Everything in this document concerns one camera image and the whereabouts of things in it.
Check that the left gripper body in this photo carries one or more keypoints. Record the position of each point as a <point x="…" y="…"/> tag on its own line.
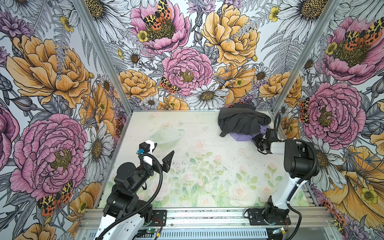
<point x="148" y="168"/>

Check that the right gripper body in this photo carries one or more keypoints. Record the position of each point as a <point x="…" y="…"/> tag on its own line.
<point x="259" y="142"/>

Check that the purple cloth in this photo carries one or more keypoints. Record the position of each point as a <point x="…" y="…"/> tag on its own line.
<point x="246" y="138"/>

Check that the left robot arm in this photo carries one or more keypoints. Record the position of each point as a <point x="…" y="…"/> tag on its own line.
<point x="124" y="213"/>

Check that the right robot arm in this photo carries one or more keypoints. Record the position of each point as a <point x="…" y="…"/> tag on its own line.
<point x="300" y="164"/>

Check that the dark grey cloth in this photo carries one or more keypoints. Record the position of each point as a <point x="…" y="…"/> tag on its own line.
<point x="241" y="119"/>

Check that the left green circuit board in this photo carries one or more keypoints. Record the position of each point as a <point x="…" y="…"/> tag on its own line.
<point x="151" y="231"/>

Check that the green circuit board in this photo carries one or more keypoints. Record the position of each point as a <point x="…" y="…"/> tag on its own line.
<point x="279" y="231"/>
<point x="151" y="231"/>

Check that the right green circuit board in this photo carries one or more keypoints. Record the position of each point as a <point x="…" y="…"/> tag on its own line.
<point x="279" y="231"/>

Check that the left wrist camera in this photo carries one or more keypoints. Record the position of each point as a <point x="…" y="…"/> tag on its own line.
<point x="146" y="147"/>

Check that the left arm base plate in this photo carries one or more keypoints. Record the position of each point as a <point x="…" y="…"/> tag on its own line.
<point x="156" y="218"/>

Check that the aluminium front rail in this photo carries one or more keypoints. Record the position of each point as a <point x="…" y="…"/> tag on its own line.
<point x="188" y="218"/>

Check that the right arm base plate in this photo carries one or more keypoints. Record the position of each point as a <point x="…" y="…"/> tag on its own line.
<point x="259" y="217"/>

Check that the right aluminium frame post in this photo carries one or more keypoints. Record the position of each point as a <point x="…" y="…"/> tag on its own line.
<point x="319" y="28"/>

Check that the aluminium frame post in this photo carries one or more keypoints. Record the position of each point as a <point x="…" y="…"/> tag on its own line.
<point x="319" y="28"/>
<point x="92" y="31"/>

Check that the left aluminium frame post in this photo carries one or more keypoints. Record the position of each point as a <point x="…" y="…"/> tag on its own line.
<point x="92" y="31"/>

